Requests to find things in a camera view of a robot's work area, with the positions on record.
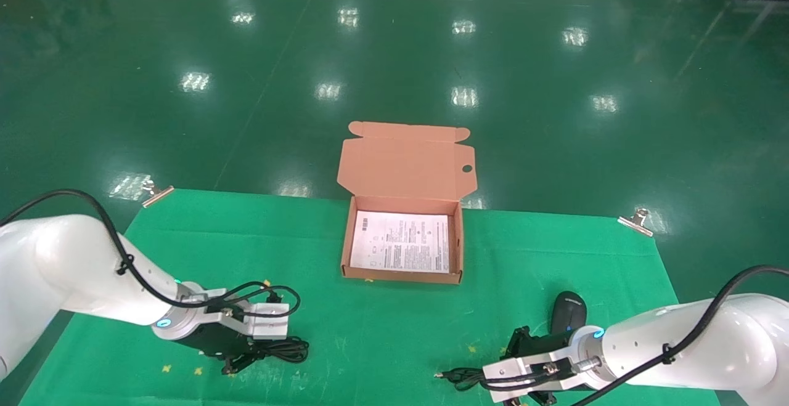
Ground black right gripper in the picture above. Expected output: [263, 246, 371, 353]
[501, 326, 583, 406]

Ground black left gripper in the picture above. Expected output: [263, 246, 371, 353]
[178, 322, 260, 375]

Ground black data cable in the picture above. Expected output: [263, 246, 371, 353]
[247, 337, 310, 365]

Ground black wired computer mouse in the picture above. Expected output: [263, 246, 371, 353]
[435, 291, 588, 392]

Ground orange cardboard box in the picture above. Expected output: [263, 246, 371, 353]
[337, 121, 478, 285]

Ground green table mat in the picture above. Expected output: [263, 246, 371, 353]
[18, 189, 722, 406]

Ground white printed paper sheet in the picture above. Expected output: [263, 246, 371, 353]
[350, 210, 451, 274]

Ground metal binder clip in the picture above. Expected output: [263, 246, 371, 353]
[141, 178, 175, 208]
[618, 208, 654, 237]

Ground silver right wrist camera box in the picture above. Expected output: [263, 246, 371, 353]
[483, 349, 589, 404]

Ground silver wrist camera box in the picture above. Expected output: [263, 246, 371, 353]
[245, 302, 290, 340]
[483, 349, 589, 404]

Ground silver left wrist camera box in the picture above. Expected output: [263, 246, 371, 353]
[245, 302, 290, 340]

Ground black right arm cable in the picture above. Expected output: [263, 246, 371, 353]
[481, 264, 789, 406]

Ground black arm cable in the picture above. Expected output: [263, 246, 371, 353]
[0, 189, 301, 322]
[481, 264, 789, 406]

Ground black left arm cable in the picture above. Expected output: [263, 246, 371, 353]
[0, 189, 301, 322]

